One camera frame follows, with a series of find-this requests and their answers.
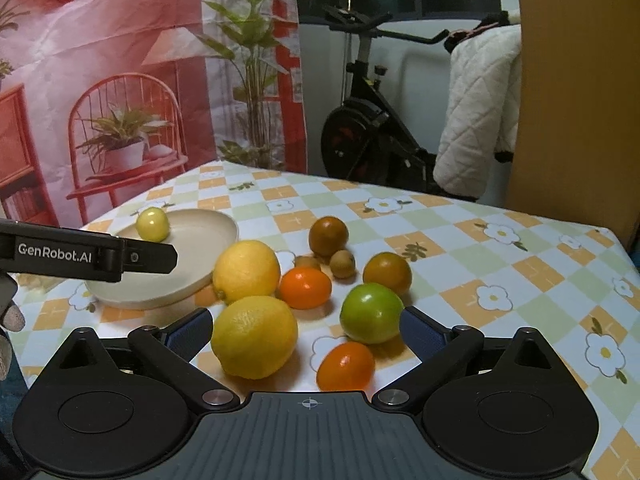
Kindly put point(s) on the red printed backdrop cloth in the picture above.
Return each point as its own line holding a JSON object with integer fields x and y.
{"x": 125, "y": 60}

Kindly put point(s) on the black exercise bike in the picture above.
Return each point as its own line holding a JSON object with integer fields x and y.
{"x": 370, "y": 130}

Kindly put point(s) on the black fuzzy garment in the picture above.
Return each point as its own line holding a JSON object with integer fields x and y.
{"x": 480, "y": 27}

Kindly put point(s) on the dark orange mandarin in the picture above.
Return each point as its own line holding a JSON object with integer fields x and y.
{"x": 328, "y": 235}

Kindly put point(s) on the yellow lemon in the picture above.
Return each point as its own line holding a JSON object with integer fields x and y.
{"x": 245, "y": 270}
{"x": 254, "y": 336}

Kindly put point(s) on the small yellow-green round fruit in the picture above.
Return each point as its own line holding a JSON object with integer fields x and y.
{"x": 152, "y": 224}

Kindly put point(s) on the checked floral tablecloth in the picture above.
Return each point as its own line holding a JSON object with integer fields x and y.
{"x": 500, "y": 270}

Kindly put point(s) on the beige ceramic plate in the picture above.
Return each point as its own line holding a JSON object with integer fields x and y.
{"x": 200, "y": 240}

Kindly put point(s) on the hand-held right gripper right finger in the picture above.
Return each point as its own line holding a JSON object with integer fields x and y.
{"x": 422, "y": 332}

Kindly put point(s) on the bright orange kumquat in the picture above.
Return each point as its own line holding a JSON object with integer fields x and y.
{"x": 346, "y": 366}
{"x": 304, "y": 287}

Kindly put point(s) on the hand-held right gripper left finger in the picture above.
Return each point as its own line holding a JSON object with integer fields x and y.
{"x": 192, "y": 332}

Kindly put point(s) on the person's left hand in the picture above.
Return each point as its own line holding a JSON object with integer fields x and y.
{"x": 11, "y": 312}

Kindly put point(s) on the green apple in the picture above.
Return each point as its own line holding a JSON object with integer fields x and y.
{"x": 371, "y": 312}

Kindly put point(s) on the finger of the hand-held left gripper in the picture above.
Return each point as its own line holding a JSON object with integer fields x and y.
{"x": 150, "y": 257}

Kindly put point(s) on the brown longan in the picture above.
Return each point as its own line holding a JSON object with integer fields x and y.
{"x": 306, "y": 262}
{"x": 342, "y": 263}

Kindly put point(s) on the white quilted blanket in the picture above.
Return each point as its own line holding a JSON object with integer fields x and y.
{"x": 475, "y": 125}

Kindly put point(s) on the wooden board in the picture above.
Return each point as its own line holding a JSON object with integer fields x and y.
{"x": 575, "y": 110}

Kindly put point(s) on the greenish orange mandarin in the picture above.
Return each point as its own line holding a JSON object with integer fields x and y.
{"x": 386, "y": 272}

